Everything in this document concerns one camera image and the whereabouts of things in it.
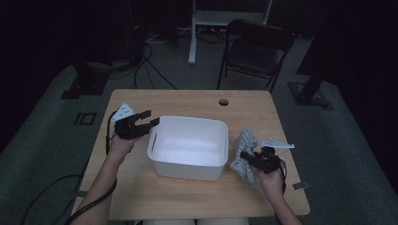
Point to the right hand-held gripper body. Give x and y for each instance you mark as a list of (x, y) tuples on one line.
[(267, 161)]

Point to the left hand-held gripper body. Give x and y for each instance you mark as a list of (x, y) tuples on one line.
[(130, 128)]

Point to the grey striped towel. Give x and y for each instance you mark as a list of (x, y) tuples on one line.
[(247, 139)]

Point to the white plastic bin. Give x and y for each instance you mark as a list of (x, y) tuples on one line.
[(187, 150)]

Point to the person's left hand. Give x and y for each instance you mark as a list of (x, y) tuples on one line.
[(122, 146)]

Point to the person's right hand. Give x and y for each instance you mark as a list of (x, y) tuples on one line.
[(272, 182)]

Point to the grey tape strip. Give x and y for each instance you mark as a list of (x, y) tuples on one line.
[(300, 185), (82, 193)]

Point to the black folding chair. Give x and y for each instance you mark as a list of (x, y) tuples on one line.
[(256, 53)]

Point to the black stand with base plate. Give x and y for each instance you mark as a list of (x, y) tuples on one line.
[(87, 82), (309, 95)]

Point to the white metal desk frame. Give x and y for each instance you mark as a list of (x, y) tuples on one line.
[(219, 18)]

